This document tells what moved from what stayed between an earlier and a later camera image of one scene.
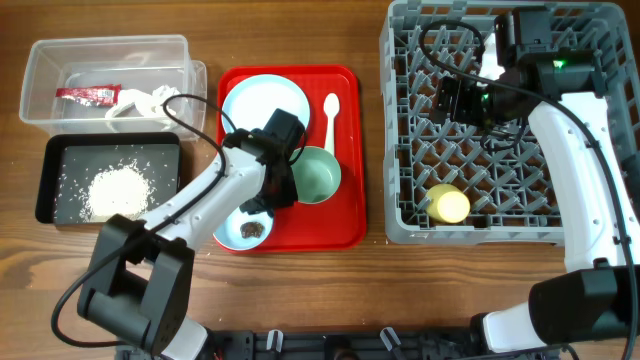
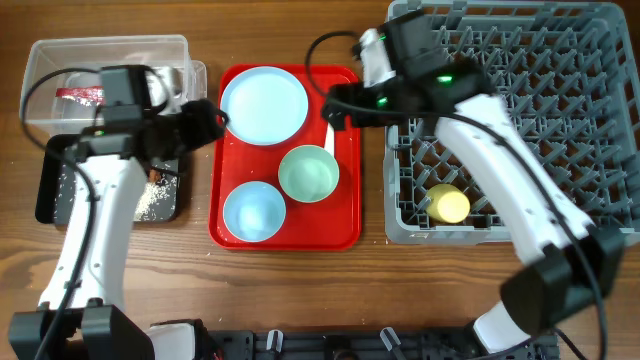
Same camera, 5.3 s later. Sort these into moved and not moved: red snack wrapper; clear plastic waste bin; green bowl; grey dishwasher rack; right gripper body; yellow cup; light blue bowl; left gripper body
Moved: left gripper body; light blue bowl; right gripper body
Not moved: red snack wrapper; clear plastic waste bin; yellow cup; green bowl; grey dishwasher rack
